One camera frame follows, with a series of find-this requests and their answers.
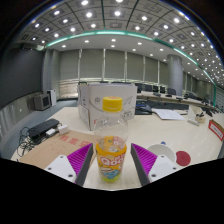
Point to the red and white open box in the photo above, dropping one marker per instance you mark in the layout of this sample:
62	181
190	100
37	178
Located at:
216	130

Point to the long conference desk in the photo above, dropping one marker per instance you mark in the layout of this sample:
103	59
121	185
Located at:
173	99

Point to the white cabinet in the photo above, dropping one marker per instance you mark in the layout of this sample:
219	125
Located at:
52	97

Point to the white cardboard box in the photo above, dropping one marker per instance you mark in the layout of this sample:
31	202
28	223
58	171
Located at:
96	96

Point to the grey box monitor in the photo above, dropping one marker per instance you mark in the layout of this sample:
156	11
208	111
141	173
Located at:
41	102

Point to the white paper sheets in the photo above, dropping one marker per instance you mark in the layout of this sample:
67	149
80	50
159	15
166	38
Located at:
168	114

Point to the group of black office chairs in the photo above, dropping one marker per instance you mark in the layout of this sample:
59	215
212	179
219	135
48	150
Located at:
171	90

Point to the flat round red coaster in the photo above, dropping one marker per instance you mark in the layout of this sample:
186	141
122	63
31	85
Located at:
183	158

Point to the small open cardboard box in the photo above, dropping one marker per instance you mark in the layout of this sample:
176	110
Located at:
200	117

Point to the flat brown cardboard sheet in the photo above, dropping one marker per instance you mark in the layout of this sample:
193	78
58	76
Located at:
53	150

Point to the black rectangular device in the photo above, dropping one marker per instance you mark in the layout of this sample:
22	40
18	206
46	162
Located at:
42	128

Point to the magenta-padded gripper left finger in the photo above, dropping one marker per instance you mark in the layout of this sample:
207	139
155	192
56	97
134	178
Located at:
80	160

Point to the small white charger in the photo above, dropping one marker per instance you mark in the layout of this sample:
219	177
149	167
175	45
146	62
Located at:
63	129

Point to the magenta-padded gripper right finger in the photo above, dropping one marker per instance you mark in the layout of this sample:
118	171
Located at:
145	160

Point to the group of ceiling lights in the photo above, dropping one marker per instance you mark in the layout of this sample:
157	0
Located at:
117	13

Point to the white patterned paper cup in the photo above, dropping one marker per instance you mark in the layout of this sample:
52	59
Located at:
162	151

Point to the yellow-capped orange drink bottle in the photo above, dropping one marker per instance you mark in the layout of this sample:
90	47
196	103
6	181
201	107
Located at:
111	156

